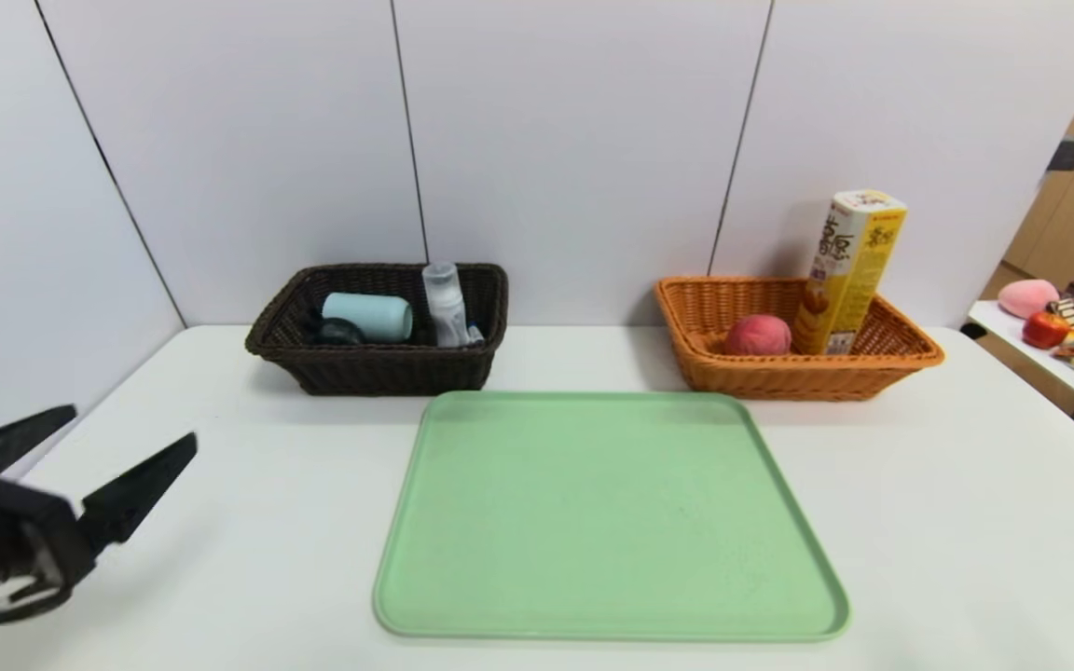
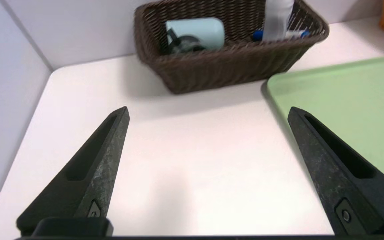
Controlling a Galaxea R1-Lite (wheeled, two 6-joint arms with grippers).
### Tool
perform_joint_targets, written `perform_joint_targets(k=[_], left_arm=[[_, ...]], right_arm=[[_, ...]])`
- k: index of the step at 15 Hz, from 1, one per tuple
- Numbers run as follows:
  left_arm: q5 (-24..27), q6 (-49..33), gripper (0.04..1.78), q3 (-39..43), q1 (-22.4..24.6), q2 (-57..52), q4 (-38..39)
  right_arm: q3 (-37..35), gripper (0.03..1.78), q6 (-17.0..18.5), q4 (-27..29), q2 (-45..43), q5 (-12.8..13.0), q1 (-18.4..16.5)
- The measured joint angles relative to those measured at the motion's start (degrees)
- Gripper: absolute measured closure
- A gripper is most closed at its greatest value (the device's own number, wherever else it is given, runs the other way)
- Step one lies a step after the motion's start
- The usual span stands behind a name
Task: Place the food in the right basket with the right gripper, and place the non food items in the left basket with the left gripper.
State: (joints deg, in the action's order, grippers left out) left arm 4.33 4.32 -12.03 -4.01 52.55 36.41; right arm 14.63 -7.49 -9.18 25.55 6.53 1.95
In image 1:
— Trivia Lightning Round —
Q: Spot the light green plastic tray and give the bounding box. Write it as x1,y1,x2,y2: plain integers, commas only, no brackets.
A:
371,390,853,644

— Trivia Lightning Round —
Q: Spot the pink round plush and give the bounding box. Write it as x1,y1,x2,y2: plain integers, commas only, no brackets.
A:
998,278,1060,320

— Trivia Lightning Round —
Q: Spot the clear plastic bottle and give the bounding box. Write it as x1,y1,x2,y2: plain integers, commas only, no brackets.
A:
421,262,473,349

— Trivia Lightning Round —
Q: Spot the blue grey plastic cup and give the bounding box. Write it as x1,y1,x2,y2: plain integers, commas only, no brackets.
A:
322,292,414,344

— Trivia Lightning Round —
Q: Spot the pink red peach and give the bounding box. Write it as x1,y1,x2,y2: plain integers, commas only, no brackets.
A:
723,313,793,357

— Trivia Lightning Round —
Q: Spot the dark brown wicker basket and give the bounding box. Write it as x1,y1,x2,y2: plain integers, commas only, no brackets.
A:
244,262,510,397

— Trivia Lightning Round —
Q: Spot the yellow snack box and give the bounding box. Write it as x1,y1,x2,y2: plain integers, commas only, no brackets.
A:
792,189,909,356

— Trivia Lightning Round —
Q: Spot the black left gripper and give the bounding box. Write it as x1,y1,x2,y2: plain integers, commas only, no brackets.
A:
0,404,199,630

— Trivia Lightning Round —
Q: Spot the orange wicker basket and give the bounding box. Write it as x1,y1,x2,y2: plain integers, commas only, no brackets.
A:
654,275,947,402

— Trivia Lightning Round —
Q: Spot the dark glass ashtray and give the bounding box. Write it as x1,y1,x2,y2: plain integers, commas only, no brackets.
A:
316,317,368,347

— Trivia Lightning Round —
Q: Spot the red apple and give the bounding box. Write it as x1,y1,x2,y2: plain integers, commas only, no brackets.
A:
1022,310,1072,350

